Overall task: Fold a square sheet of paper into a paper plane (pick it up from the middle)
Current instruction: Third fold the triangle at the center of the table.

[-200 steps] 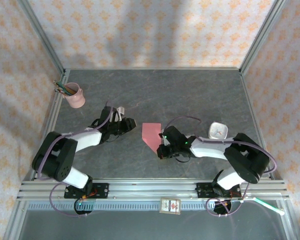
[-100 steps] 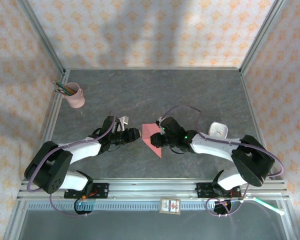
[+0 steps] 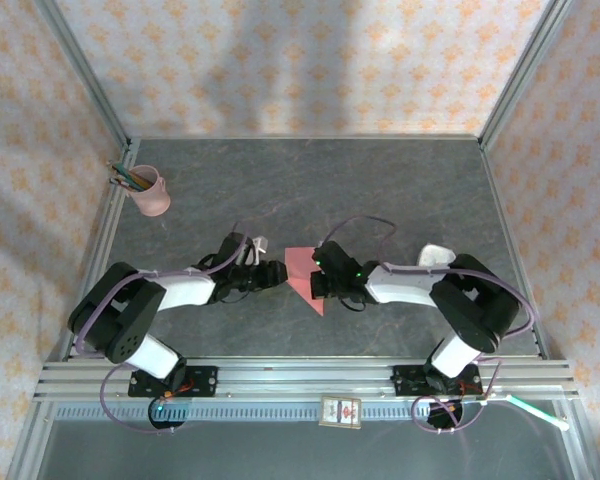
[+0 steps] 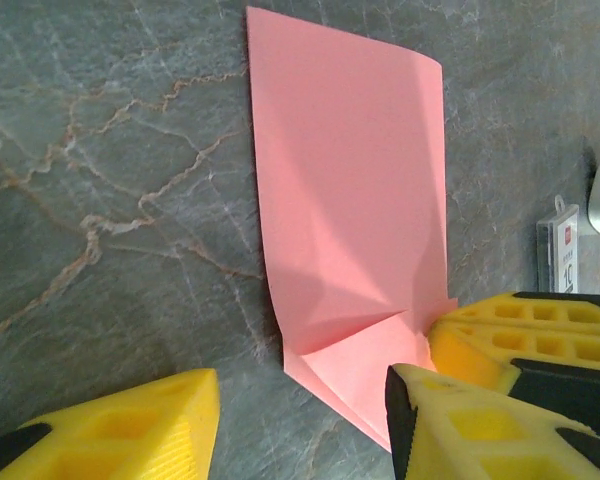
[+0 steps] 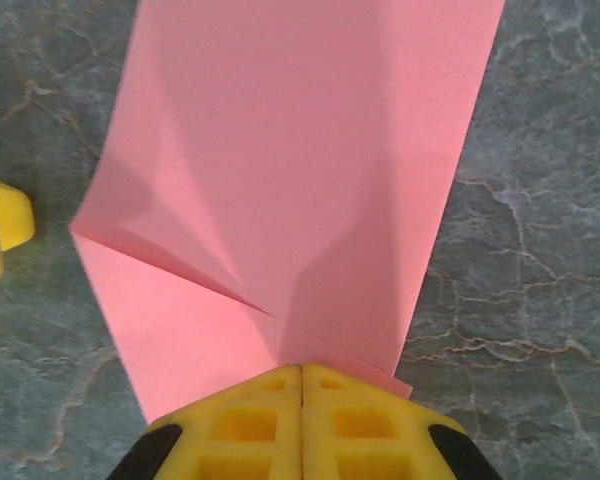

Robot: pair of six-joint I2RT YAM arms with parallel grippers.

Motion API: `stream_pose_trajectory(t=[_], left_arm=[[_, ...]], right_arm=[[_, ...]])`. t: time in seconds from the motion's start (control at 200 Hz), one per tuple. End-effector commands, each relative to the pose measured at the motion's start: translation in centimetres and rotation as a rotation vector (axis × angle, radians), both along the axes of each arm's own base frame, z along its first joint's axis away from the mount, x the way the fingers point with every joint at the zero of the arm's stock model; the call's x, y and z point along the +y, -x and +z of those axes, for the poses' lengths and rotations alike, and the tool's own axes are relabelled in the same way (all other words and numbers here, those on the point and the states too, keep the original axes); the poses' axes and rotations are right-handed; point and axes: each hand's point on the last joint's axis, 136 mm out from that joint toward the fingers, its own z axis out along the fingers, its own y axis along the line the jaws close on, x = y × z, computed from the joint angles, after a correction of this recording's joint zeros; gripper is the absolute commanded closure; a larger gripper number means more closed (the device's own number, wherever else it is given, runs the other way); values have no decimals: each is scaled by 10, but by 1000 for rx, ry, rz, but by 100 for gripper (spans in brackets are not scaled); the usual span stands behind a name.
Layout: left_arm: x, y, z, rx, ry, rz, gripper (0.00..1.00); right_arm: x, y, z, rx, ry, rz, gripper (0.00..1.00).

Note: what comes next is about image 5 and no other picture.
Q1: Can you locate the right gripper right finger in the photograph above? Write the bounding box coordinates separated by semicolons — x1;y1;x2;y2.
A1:
302;364;496;480

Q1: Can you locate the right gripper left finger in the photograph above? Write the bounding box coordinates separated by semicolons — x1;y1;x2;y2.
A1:
107;364;304;480

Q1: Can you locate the pink square paper sheet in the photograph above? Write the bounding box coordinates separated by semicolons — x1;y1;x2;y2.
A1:
68;0;509;426

